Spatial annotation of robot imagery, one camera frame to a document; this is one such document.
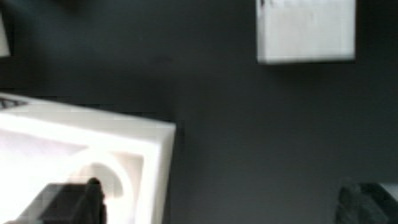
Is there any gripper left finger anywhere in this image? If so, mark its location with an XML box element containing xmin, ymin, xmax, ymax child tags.
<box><xmin>16</xmin><ymin>178</ymin><xmax>107</xmax><ymax>224</ymax></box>

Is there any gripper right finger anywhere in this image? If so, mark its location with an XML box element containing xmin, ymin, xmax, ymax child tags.
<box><xmin>335</xmin><ymin>183</ymin><xmax>398</xmax><ymax>224</ymax></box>

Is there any white square table top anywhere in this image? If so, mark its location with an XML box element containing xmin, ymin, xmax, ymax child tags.
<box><xmin>0</xmin><ymin>93</ymin><xmax>176</xmax><ymax>224</ymax></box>

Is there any white table leg right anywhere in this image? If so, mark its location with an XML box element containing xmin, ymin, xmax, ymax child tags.
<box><xmin>256</xmin><ymin>0</ymin><xmax>356</xmax><ymax>64</ymax></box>

